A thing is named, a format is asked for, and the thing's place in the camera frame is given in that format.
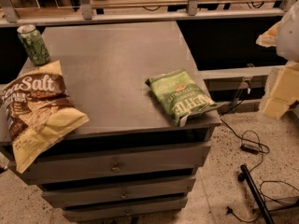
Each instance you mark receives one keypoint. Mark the black stand leg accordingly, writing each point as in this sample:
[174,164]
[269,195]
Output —
[245,176]

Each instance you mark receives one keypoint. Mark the metal railing frame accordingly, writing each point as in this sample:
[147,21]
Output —
[91,11]

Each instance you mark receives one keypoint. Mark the bottom grey drawer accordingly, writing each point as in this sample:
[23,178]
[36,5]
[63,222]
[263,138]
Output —
[125,209]

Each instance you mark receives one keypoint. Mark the top grey drawer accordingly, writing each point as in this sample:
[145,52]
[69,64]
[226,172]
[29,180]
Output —
[126,161]

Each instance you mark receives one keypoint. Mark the middle grey drawer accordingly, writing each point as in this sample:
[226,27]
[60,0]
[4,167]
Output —
[119,191]

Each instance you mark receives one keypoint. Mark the green jalapeno chip bag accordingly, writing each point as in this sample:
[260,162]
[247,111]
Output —
[180,97]

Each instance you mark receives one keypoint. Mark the grey drawer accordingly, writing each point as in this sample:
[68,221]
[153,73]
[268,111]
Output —
[126,161]
[119,191]
[125,209]

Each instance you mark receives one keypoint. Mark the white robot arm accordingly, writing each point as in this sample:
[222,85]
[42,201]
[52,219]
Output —
[284,36]

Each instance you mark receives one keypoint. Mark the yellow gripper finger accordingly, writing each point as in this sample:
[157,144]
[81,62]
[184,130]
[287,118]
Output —
[281,90]

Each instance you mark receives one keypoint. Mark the yellow brown sea salt chip bag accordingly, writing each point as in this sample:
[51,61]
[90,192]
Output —
[39,113]

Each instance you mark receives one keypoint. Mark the green soda can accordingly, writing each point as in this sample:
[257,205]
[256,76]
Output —
[34,44]

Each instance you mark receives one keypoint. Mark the black power adapter with cable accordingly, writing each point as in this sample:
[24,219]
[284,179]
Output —
[247,145]

